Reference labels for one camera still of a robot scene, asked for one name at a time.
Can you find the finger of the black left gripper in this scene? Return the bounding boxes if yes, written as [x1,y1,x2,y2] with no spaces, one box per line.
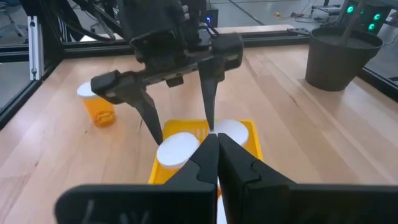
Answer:
[90,70,165,146]
[197,32,245,131]

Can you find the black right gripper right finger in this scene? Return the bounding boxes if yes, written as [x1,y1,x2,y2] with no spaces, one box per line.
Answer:
[218,133,398,224]

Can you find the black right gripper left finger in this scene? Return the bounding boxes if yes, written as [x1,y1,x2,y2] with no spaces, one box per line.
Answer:
[54,133,220,224]

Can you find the orange cup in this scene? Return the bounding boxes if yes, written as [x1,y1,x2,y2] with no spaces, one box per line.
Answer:
[216,177,228,224]

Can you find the yellow plastic slotted basket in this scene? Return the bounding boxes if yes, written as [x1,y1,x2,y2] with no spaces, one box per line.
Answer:
[148,119,264,200]

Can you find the black box blue light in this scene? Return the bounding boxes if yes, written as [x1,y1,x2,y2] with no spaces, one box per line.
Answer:
[198,6,219,29]

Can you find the potted green plant black pot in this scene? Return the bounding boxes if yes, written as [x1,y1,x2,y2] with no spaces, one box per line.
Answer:
[304,0,384,92]

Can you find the black computer green lights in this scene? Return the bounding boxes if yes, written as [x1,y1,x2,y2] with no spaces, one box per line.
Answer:
[337,0,392,35]

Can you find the black aluminium table frame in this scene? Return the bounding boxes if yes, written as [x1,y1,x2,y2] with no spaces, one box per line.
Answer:
[0,0,398,130]

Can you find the silver aluminium bracket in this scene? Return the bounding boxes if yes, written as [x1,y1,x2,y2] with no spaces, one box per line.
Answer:
[27,15,45,81]

